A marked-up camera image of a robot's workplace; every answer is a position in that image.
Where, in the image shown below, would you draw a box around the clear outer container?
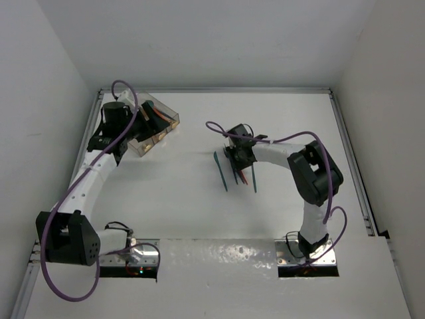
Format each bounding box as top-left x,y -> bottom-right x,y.
127,138 -> 157,157

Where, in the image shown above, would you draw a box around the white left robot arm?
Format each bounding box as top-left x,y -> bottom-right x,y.
36,90 -> 180,266

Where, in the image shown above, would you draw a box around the orange plastic knife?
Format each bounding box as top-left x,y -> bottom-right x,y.
238,170 -> 248,185

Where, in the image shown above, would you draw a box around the teal plastic knife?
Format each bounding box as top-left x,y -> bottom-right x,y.
251,164 -> 258,193
213,151 -> 228,192

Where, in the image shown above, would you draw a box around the clear spoon container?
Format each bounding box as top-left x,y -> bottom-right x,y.
137,92 -> 180,133

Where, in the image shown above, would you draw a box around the clear middle container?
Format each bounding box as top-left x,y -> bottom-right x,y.
150,130 -> 169,145

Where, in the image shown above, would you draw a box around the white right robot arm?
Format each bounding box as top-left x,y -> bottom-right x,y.
224,124 -> 343,258

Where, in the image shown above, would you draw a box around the orange plastic spoon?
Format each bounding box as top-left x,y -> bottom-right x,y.
151,104 -> 173,123

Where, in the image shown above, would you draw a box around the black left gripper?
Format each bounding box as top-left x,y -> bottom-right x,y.
120,103 -> 169,142

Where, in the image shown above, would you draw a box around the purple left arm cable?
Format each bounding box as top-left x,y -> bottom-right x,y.
39,79 -> 163,302

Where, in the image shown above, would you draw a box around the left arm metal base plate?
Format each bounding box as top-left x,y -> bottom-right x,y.
100,239 -> 161,266

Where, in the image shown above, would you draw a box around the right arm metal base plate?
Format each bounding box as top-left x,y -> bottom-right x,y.
274,239 -> 337,267

